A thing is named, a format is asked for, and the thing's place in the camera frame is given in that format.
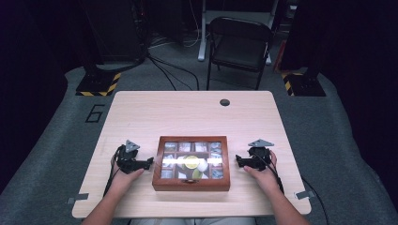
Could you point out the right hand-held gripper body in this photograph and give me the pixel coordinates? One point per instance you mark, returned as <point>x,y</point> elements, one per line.
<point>259,157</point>

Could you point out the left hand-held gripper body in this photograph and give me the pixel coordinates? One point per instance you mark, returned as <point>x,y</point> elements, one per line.
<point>128,162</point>

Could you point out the white capsule with yellow lid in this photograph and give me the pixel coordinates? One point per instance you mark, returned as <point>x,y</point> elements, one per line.
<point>180,162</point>
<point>191,162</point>

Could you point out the wooden box with glass lid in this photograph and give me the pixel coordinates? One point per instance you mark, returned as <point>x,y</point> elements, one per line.
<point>191,187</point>

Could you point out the person's left hand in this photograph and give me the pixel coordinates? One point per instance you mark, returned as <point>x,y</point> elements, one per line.
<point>123,181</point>

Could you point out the person's right hand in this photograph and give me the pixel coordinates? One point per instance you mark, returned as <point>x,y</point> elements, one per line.
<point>267,178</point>

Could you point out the silver foil packet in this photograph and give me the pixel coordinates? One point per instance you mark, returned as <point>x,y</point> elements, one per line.
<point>166,174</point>
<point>168,161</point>
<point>217,173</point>
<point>171,146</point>
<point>216,146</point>
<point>216,160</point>

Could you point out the white and red packet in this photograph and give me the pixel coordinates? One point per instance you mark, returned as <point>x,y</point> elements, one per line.
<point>201,146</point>
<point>184,146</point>

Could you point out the white capsule with green lid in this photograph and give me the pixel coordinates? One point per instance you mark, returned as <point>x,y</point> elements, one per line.
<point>197,174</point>

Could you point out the grey tape piece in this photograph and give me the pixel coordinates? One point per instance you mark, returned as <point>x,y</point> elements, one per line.
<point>304,195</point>
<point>78,198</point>

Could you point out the black table grommet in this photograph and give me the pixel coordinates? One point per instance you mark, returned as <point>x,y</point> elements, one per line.
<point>224,102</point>

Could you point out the person's light trousers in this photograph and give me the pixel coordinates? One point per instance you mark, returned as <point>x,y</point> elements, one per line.
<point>194,221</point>

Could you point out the stand base with hazard stripes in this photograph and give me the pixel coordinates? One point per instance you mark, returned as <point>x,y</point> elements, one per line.
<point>98,84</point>
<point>305,86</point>

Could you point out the black folding chair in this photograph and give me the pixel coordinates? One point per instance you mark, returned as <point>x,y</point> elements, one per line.
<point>239,50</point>

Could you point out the dark cabinet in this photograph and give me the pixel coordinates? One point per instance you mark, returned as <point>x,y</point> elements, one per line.
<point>115,29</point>

